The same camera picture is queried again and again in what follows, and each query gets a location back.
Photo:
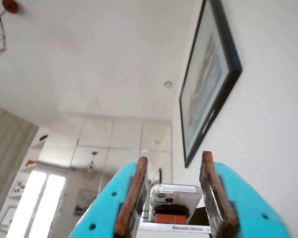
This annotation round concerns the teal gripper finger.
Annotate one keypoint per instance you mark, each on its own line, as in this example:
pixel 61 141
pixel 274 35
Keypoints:
pixel 106 203
pixel 248 208

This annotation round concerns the small glass pendant lamp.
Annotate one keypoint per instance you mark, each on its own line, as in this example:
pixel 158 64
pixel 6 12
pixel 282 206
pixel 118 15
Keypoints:
pixel 90 164

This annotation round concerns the white Alessandro Baricco book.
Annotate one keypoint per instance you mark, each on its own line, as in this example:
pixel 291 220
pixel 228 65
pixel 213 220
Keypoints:
pixel 159 226

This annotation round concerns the bright tall window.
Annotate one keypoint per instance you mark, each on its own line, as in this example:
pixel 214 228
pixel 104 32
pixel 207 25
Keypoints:
pixel 39 198

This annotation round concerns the mirrored wardrobe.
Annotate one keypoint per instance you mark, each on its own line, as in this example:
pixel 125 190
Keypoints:
pixel 126 138

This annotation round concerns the small orange shelf ornament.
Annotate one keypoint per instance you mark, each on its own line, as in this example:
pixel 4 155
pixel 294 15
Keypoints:
pixel 30 162

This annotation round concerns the small black shelf ornament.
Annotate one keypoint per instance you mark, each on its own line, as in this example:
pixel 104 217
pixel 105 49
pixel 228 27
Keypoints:
pixel 43 137

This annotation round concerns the round white smoke detector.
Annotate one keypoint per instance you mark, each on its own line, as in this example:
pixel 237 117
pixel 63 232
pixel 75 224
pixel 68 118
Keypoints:
pixel 168 84

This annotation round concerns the brown ceiling rose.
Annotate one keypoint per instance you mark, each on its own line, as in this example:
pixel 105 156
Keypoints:
pixel 11 5

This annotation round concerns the gray landscape wall picture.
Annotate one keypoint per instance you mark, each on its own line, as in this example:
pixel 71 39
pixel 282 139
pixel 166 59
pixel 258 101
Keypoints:
pixel 85 202

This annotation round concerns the narrow dark picture frame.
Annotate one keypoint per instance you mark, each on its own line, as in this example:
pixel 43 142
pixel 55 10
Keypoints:
pixel 160 176

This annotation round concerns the white framed wall picture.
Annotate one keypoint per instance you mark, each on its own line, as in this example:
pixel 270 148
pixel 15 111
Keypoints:
pixel 18 188
pixel 7 217

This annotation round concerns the black framed wall picture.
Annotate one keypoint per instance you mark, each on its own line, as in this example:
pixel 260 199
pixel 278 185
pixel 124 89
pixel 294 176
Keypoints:
pixel 208 81

